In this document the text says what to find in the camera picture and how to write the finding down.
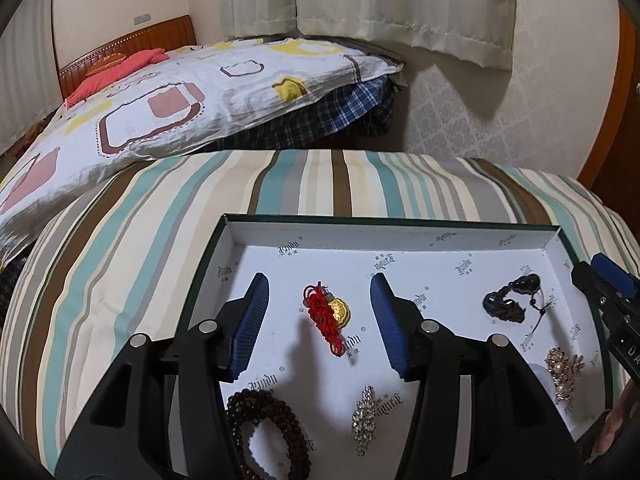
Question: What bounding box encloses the white pleated curtain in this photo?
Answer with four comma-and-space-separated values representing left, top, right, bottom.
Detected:
220, 0, 516, 72

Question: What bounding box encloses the dark red bead bracelet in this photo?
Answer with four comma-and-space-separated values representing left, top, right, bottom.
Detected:
225, 389, 313, 480

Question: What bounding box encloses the pearl flower brooch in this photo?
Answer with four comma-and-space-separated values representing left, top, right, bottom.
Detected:
544, 346, 586, 403

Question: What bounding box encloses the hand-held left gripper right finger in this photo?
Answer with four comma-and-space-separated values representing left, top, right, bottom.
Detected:
369, 272, 583, 480

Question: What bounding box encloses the dark green cardboard box tray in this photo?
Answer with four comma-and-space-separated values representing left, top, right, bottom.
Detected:
165, 212, 631, 480

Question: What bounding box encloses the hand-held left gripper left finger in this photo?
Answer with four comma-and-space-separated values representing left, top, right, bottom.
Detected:
54, 272, 271, 480

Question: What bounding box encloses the white patterned bed sheet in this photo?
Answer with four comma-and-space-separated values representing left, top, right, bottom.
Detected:
0, 37, 406, 261

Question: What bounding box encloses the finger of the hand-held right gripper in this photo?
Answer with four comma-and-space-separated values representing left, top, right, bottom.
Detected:
571, 254, 640, 313

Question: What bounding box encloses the striped blanket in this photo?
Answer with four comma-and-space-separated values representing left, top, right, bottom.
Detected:
0, 149, 640, 476

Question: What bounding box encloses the rhinestone brooch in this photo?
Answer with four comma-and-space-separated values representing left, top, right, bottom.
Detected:
351, 385, 382, 457

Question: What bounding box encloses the dark gourd pendant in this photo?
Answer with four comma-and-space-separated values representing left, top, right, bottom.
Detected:
481, 272, 558, 336

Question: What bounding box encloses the white window curtain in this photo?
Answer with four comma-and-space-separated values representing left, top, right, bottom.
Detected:
0, 0, 58, 151

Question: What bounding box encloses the red knot gold charm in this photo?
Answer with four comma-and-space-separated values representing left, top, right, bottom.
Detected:
302, 282, 352, 358

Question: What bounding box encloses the red pillow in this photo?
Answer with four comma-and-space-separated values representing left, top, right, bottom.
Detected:
65, 49, 168, 107

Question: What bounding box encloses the blue plaid bed sheet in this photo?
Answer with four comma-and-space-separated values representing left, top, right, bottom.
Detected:
215, 75, 406, 151

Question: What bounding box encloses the wooden headboard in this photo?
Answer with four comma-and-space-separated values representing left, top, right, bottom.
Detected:
57, 15, 198, 98

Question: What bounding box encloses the person's right hand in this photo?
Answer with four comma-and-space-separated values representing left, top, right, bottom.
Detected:
594, 385, 630, 457

